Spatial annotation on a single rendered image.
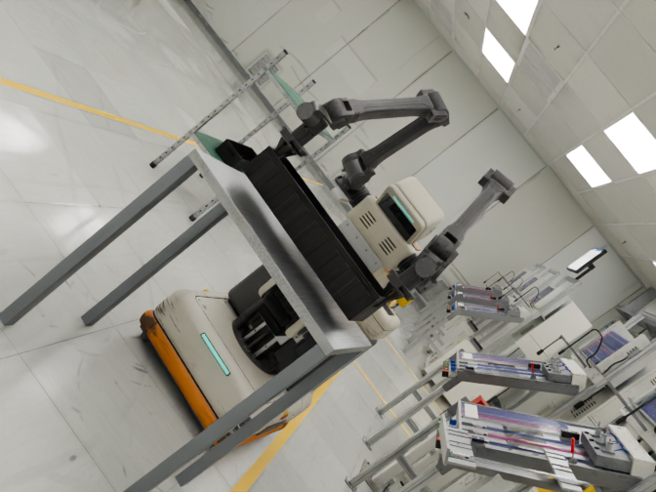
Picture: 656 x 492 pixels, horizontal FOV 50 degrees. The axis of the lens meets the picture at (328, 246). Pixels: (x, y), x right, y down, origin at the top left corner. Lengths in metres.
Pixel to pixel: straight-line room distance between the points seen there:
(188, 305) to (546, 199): 9.48
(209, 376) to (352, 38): 9.93
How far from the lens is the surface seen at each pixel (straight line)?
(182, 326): 2.77
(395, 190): 2.54
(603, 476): 3.10
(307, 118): 2.13
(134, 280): 2.58
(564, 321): 7.73
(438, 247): 2.04
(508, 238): 11.73
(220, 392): 2.71
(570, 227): 11.84
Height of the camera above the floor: 1.23
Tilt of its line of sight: 9 degrees down
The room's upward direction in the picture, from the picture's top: 52 degrees clockwise
